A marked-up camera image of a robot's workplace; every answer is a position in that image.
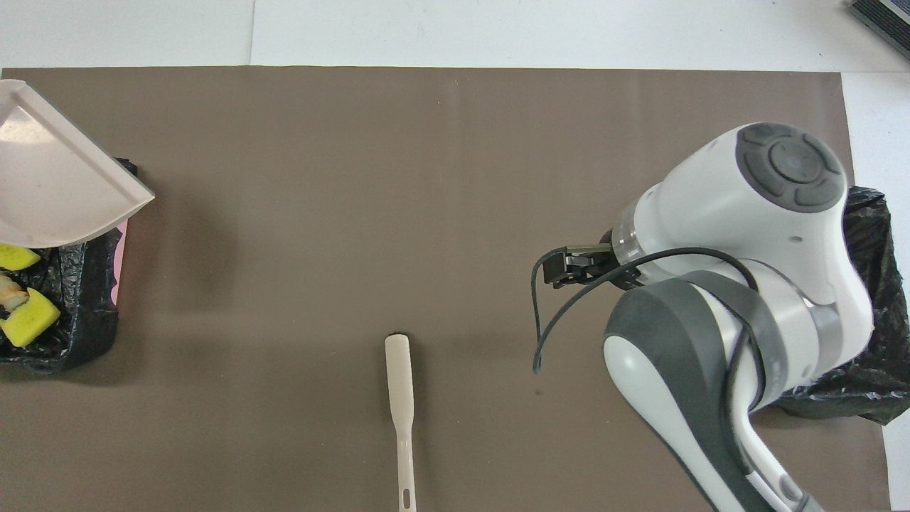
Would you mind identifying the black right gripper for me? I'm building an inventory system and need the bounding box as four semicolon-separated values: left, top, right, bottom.
543;229;644;292

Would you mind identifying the beige brush with black bristles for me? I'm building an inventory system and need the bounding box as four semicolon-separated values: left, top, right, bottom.
385;333;417;512

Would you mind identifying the beige plastic dustpan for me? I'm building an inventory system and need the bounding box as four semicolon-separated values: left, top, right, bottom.
0;78;156;250

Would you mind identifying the wavy yellow sponge piece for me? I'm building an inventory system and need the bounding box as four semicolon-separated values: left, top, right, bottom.
0;287;62;348

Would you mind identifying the notched yellow sponge piece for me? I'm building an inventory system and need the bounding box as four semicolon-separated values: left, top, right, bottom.
0;243;42;272

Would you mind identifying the pale beige bread chunk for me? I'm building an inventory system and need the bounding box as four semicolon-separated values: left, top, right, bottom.
0;275;31;317

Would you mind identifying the bin lined with black bag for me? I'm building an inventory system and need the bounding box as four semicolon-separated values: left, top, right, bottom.
775;186;910;426

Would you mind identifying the pink bin with black bag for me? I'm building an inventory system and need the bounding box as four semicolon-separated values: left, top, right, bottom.
0;158;139;375

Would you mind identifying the brown table mat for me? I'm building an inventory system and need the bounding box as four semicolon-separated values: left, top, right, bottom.
0;68;891;512

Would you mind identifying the dark grey ribbed device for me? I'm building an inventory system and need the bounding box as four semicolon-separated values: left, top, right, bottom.
847;0;910;40

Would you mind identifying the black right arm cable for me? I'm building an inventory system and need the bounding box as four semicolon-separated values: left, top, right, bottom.
531;246;772;512

